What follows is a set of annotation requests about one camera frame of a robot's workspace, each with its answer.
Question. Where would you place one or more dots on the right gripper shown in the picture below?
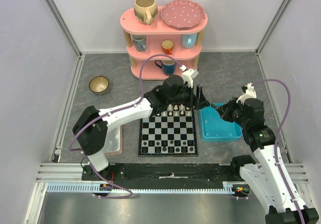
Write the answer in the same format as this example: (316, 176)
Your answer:
(226, 110)

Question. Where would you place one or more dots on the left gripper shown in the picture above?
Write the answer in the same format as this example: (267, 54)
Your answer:
(194, 101)

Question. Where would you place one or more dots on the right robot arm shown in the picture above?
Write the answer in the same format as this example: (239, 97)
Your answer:
(265, 174)

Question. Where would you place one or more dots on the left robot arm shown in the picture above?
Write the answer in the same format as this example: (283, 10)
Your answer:
(92, 127)

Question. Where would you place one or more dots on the black white chess board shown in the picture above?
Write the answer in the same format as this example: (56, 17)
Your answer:
(166, 128)

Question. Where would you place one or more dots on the blue plastic bin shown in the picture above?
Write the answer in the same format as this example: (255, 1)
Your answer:
(215, 129)

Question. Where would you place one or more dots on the dark blue mug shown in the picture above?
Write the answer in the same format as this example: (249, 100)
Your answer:
(168, 67)

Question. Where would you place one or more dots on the light blue mug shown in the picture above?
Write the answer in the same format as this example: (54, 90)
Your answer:
(188, 40)

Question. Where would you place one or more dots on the orange cup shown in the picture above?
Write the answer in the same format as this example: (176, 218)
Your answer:
(167, 46)

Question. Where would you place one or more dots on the pink three-tier shelf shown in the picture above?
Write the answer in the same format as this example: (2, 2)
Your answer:
(176, 32)

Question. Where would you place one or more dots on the grey mug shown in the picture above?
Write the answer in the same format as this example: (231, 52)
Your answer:
(139, 42)

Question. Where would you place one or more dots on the pink dotted plate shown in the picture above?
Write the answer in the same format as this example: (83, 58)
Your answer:
(182, 14)

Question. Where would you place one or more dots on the brown ceramic bowl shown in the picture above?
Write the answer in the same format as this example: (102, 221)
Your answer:
(99, 85)

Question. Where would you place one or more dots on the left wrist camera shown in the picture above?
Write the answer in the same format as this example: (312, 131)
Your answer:
(188, 75)

